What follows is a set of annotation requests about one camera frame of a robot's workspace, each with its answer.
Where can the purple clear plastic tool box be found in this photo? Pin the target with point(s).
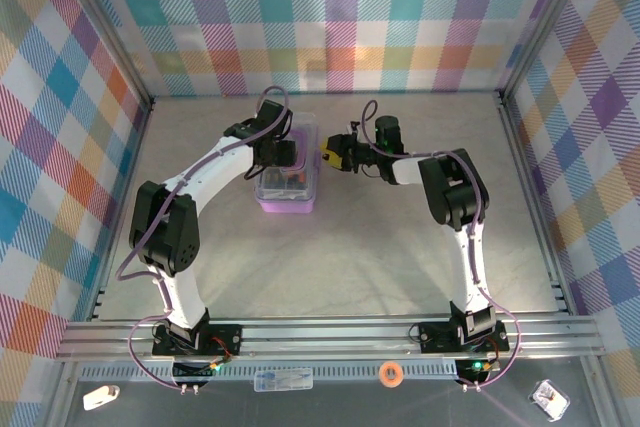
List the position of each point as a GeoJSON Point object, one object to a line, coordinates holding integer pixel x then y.
{"type": "Point", "coordinates": [285, 204]}

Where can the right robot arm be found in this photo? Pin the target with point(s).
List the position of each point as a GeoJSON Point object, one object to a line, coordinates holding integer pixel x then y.
{"type": "Point", "coordinates": [450, 192]}

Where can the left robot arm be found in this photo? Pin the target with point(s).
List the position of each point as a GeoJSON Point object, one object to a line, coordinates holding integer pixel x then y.
{"type": "Point", "coordinates": [165, 237]}

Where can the plaid backdrop cloth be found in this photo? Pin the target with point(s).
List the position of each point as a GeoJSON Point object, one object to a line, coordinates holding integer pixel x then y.
{"type": "Point", "coordinates": [610, 147]}
{"type": "Point", "coordinates": [325, 22]}
{"type": "Point", "coordinates": [30, 147]}

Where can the orange tape roll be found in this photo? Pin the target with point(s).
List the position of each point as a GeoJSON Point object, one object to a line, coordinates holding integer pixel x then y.
{"type": "Point", "coordinates": [381, 375]}

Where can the clear plastic label card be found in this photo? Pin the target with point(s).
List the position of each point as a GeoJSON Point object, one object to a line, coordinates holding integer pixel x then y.
{"type": "Point", "coordinates": [282, 381]}

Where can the white plastic piece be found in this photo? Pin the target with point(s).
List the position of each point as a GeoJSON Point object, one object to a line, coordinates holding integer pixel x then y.
{"type": "Point", "coordinates": [97, 398]}

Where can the clear plastic packet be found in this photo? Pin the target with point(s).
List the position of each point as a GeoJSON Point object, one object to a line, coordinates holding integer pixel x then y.
{"type": "Point", "coordinates": [550, 399]}

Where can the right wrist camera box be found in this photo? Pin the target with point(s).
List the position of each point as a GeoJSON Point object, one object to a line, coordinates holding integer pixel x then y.
{"type": "Point", "coordinates": [354, 128]}

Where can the aluminium side rail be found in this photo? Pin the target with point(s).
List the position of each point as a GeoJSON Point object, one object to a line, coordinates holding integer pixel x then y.
{"type": "Point", "coordinates": [525, 172]}
{"type": "Point", "coordinates": [131, 172]}

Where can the aluminium mounting rail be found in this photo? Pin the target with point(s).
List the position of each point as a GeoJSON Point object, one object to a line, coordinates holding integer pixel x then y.
{"type": "Point", "coordinates": [325, 339]}

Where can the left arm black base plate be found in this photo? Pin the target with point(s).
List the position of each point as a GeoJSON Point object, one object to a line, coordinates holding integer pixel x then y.
{"type": "Point", "coordinates": [225, 339]}

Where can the aluminium frame post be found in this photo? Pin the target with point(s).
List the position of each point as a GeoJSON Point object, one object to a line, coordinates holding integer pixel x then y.
{"type": "Point", "coordinates": [105, 22]}
{"type": "Point", "coordinates": [545, 22]}

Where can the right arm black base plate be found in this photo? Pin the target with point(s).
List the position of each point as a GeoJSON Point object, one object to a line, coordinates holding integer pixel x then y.
{"type": "Point", "coordinates": [435, 337]}

